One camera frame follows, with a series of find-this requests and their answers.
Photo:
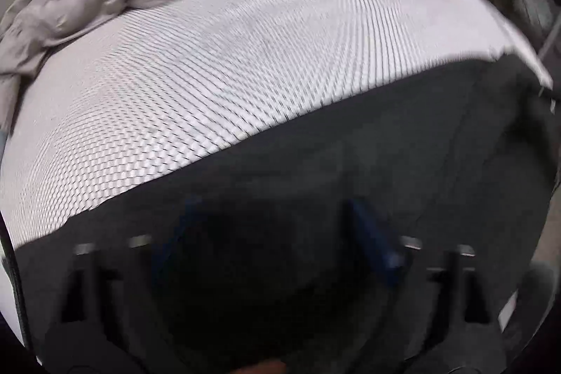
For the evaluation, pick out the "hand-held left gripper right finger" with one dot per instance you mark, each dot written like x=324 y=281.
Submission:
x=372 y=234

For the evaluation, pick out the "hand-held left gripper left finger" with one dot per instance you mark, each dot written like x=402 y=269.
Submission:
x=186 y=220

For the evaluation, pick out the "white honeycomb mesh bed mat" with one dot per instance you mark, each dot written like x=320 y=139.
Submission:
x=219 y=71

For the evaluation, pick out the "black pants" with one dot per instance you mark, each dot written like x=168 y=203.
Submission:
x=307 y=146

